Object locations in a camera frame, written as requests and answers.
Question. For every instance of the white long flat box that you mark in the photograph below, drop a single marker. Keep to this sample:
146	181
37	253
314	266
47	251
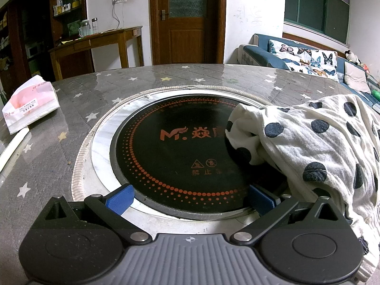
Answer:
12	145

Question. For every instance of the black round induction cooktop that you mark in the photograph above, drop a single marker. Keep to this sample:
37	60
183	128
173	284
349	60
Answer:
163	160

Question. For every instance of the white polka dot pants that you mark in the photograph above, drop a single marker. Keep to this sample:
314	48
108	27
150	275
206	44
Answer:
297	145

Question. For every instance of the grey star-patterned table cover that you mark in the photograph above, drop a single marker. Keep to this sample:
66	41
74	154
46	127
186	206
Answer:
74	95

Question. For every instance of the green framed window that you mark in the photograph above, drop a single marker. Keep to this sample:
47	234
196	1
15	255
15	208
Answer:
311	6

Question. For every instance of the green round object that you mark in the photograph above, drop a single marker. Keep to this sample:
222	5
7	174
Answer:
377	95

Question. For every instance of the pink white tissue pack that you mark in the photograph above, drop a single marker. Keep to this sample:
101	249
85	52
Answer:
29	104

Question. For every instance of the clear glass bottle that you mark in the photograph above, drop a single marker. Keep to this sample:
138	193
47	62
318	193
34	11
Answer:
94	26

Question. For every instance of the butterfly print pillow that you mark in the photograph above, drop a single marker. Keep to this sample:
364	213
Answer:
302	56

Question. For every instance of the grey cushion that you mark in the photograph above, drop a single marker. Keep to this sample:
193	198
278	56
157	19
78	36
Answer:
356	77

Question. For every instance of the blue sofa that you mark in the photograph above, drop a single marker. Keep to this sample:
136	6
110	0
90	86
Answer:
258	55

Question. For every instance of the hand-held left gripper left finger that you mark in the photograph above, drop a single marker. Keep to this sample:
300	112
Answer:
120	198

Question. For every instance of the black white plush toy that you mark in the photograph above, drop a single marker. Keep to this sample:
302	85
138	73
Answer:
351	57

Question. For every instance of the wooden side table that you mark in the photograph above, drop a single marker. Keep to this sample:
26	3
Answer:
98	37

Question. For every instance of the brown wooden door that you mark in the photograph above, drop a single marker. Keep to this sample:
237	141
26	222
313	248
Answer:
187	41

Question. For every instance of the dark wooden shelf cabinet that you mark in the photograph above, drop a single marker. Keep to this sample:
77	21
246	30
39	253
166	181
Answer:
44	23

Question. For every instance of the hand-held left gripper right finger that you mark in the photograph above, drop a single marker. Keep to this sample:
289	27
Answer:
261	197

